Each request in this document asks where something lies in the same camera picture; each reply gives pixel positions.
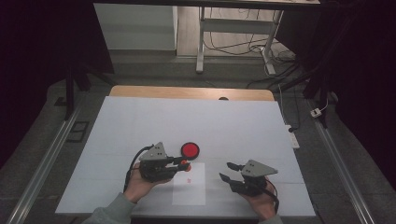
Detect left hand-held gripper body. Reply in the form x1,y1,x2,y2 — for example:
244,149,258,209
138,142,178,183

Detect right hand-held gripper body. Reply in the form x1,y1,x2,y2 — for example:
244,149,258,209
229,159,278,198

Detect round red ink pad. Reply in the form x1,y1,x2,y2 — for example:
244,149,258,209
180,142,201,161

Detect white paper sheet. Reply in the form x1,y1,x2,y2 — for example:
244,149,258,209
172,161,207,206

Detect person's left hand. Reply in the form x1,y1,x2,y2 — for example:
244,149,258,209
123,162,171,204

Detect person's right hand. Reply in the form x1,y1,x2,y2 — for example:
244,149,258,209
241,187,276,222

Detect large white table mat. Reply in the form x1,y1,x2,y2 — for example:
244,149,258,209
55,95,317,217

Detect white power strip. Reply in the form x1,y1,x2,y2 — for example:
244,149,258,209
284,124,301,149

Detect black floor socket cover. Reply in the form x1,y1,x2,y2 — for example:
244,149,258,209
66,120,91,144

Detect black stand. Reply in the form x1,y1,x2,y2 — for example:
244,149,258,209
64,62,118,121
274,55,334,129

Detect white cabinet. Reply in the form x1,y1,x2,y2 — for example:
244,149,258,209
93,3,178,51

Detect dark curtain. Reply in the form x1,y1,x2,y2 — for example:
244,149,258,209
276,0,396,188
0,0,116,171

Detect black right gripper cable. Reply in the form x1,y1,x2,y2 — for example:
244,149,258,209
264,178,280,216

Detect black power strip cable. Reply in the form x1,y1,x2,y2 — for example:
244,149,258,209
288,85,303,133

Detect metal floor rail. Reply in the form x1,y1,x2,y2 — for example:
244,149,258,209
6,92,87,224
304,98,376,224

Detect black floor cables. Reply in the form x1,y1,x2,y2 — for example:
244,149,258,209
204,7,297,63

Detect white desk frame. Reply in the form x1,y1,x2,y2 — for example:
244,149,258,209
93,0,321,76

